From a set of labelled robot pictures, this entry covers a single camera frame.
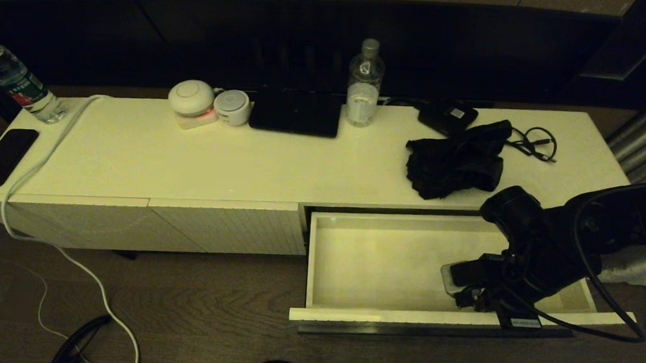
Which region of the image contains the white ribbed drawer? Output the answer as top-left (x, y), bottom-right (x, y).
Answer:
top-left (288, 204), bottom-right (641, 350)

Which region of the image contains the black cloth garment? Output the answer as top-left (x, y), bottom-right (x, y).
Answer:
top-left (404, 114), bottom-right (513, 204)

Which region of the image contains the white low cabinet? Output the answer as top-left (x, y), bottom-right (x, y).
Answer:
top-left (0, 81), bottom-right (635, 278)

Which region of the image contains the small black box with label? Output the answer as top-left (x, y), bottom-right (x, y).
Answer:
top-left (417, 101), bottom-right (479, 138)

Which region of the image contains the clear water bottle grey cap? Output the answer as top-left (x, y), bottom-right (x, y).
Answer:
top-left (345, 38), bottom-right (388, 129)

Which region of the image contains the black flat rectangular device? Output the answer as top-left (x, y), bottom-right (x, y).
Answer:
top-left (247, 86), bottom-right (343, 139)

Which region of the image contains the white ribbed cabinet door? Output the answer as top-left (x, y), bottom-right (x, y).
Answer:
top-left (147, 194), bottom-right (309, 259)

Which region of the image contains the small white round speaker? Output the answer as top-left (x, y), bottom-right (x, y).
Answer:
top-left (212, 89), bottom-right (252, 127)

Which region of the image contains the white base with pink light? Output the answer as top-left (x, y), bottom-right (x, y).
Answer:
top-left (174, 107), bottom-right (219, 131)

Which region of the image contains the large white dome device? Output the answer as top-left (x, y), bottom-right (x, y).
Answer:
top-left (167, 78), bottom-right (216, 118)

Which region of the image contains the black smartphone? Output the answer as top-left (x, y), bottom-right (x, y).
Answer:
top-left (0, 128), bottom-right (40, 190)

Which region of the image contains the water bottle with green-red label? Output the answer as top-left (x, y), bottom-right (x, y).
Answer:
top-left (0, 31), bottom-right (72, 125)

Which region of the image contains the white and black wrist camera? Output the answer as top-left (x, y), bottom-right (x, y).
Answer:
top-left (440, 258), bottom-right (488, 299)

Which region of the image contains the black USB cable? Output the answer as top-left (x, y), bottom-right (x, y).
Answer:
top-left (506, 126), bottom-right (559, 163)

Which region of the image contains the black coiled cable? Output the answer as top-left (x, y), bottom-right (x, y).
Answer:
top-left (50, 312), bottom-right (113, 363)

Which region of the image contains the thick white cable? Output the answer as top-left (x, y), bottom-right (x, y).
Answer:
top-left (0, 90), bottom-right (154, 363)

